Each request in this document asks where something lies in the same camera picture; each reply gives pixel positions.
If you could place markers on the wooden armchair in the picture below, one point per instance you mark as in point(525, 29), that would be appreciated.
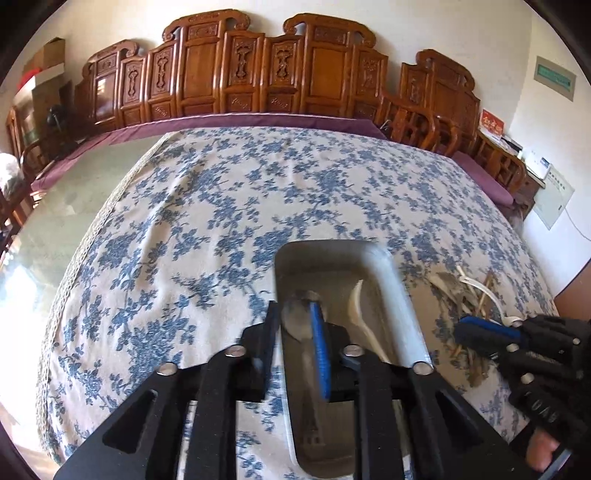
point(415, 122)

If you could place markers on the blue floral tablecloth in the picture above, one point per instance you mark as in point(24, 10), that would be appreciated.
point(207, 221)

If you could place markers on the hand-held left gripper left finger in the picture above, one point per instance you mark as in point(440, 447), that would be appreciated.
point(268, 323)

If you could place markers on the wooden side cabinet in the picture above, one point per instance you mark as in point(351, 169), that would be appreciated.
point(505, 166)

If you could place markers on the metal spoon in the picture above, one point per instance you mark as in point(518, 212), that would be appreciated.
point(295, 318)

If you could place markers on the red box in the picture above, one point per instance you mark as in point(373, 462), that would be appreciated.
point(492, 122)

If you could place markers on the white wall panel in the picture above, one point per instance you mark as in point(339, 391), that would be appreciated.
point(554, 196)

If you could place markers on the grey metal tray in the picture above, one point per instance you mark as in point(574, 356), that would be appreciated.
point(397, 300)

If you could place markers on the carved wooden screen panel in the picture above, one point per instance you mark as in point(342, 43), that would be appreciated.
point(323, 69)
point(203, 69)
point(443, 92)
point(113, 87)

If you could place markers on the dark wooden chair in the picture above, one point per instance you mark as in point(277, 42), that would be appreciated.
point(41, 138)

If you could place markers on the brown wooden door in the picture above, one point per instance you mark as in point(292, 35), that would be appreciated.
point(575, 293)

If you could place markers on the green wall sign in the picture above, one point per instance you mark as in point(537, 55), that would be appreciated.
point(555, 77)

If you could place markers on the person's right hand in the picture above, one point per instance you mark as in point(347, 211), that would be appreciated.
point(541, 450)

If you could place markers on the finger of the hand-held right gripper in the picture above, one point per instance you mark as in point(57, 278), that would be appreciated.
point(489, 325)
point(480, 341)

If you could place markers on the white device box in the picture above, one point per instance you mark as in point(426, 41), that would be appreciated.
point(538, 166)

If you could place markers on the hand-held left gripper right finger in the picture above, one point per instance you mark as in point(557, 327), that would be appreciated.
point(320, 350)

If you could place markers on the cardboard boxes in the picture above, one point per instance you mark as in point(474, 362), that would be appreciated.
point(44, 64)

